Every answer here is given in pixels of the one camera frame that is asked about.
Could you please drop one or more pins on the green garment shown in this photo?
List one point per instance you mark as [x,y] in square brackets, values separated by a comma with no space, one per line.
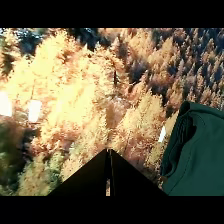
[196,153]

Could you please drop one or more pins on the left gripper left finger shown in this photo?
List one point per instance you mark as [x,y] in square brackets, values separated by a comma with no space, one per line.
[87,180]

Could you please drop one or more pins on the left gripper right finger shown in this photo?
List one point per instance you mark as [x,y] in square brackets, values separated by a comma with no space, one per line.
[131,180]

